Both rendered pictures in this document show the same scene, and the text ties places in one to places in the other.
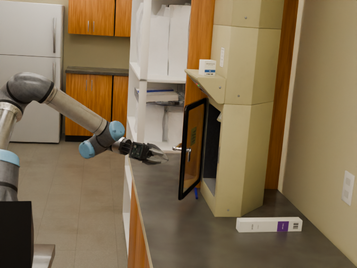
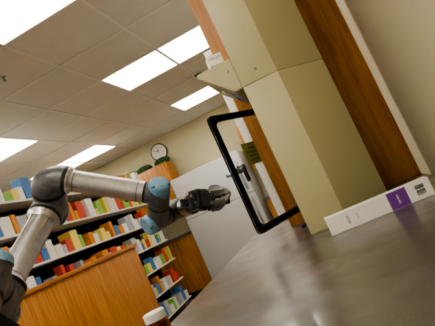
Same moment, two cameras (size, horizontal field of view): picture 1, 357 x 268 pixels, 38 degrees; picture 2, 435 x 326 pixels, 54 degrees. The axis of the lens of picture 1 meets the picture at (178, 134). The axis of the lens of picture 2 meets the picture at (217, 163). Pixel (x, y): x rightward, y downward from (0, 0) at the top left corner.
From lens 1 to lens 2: 1.14 m
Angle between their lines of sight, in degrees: 29
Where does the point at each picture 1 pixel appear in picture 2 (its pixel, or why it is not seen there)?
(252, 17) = not seen: outside the picture
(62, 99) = (82, 178)
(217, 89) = (224, 76)
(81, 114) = (109, 185)
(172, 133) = not seen: hidden behind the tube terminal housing
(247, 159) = (312, 139)
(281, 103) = (360, 68)
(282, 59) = (330, 21)
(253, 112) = (288, 79)
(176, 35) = not seen: hidden behind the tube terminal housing
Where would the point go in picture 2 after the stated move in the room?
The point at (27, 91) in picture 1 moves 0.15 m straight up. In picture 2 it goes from (43, 185) to (26, 145)
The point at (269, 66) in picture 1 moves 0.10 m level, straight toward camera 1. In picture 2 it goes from (285, 20) to (272, 15)
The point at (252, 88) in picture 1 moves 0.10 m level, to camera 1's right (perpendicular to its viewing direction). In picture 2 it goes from (265, 50) to (296, 32)
